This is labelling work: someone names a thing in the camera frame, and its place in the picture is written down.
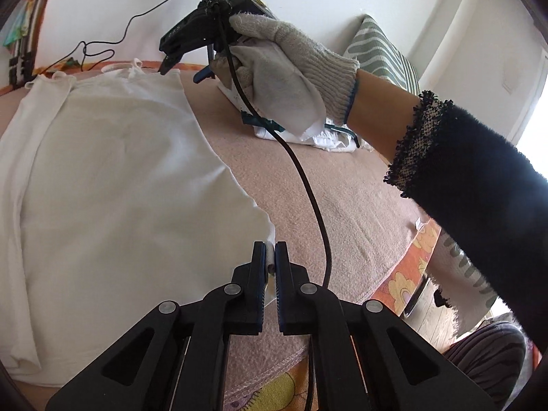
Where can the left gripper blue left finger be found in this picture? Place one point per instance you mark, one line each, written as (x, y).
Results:
(175, 357)

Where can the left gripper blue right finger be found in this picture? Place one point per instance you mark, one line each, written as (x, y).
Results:
(365, 356)

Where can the white camisole top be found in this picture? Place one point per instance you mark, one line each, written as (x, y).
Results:
(112, 201)

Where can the right forearm dark sleeve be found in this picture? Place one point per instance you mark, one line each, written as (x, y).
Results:
(475, 184)

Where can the right hand grey glove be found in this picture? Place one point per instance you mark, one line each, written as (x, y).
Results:
(284, 72)

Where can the orange floral bedsheet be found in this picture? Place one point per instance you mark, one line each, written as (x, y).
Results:
(381, 242)

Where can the striped grey trousers leg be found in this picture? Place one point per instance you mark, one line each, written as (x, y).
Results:
(492, 356)

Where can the green striped white pillow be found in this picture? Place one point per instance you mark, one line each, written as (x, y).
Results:
(377, 55)

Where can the folded teal patterned garment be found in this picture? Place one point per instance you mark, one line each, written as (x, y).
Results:
(303, 128)

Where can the folded white garment stack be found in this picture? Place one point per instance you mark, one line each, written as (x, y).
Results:
(332, 138)

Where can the colourful floral scarf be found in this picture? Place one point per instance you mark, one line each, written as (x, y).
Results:
(18, 24)

